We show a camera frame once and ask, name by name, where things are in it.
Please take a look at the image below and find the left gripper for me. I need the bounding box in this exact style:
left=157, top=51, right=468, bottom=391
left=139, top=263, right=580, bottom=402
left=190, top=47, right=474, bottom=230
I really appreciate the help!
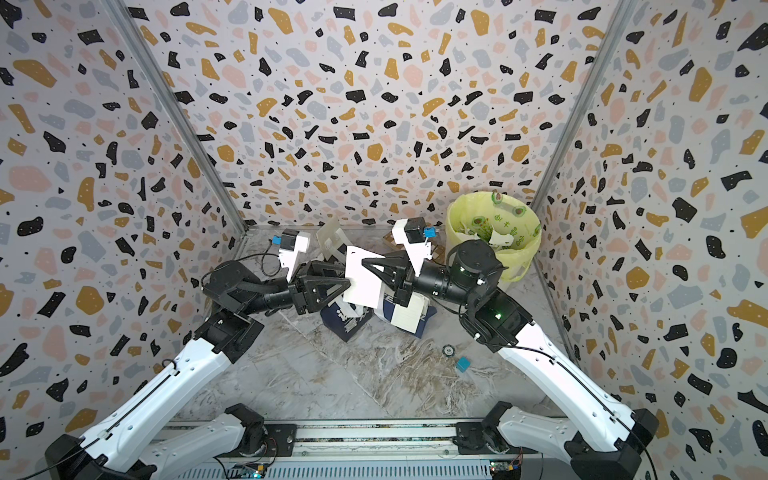
left=241, top=262, right=351, bottom=321

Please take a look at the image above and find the blue white bag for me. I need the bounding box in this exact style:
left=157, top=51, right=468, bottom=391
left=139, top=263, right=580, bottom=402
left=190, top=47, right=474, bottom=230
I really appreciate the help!
left=315, top=217, right=350, bottom=263
left=374, top=293, right=437, bottom=338

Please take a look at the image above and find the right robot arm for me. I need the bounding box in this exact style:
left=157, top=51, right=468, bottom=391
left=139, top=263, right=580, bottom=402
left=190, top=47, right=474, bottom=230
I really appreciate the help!
left=346, top=240, right=659, bottom=479

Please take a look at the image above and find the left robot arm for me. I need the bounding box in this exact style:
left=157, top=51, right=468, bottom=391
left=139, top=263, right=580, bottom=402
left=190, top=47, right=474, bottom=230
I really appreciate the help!
left=45, top=261, right=351, bottom=479

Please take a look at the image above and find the front navy bag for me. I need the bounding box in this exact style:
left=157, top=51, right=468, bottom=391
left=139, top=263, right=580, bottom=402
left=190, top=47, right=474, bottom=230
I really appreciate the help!
left=320, top=299, right=373, bottom=342

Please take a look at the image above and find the white trash bin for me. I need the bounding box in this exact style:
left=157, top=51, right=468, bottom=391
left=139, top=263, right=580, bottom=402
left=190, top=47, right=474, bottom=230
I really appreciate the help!
left=499, top=264, right=530, bottom=290

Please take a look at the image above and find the small teal block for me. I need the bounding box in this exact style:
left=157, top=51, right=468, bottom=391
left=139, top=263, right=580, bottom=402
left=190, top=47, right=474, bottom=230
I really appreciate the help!
left=456, top=357, right=470, bottom=372

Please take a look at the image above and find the yellow-green bin liner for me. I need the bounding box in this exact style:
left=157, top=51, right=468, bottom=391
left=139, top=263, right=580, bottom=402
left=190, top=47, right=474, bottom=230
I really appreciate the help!
left=444, top=192, right=542, bottom=268

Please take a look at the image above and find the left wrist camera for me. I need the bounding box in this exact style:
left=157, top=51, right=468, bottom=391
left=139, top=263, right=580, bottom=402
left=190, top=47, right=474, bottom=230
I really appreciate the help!
left=272, top=229, right=311, bottom=282

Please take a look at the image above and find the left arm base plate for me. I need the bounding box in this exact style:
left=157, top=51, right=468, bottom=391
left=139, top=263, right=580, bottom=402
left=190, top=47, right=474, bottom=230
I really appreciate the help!
left=228, top=423, right=298, bottom=460

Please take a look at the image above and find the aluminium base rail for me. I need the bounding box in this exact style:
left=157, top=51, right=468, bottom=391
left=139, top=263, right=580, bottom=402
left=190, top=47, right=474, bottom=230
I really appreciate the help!
left=113, top=418, right=631, bottom=480

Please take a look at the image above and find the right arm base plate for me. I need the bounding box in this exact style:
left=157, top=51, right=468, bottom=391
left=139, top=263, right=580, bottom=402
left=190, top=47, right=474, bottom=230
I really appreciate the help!
left=452, top=421, right=537, bottom=456

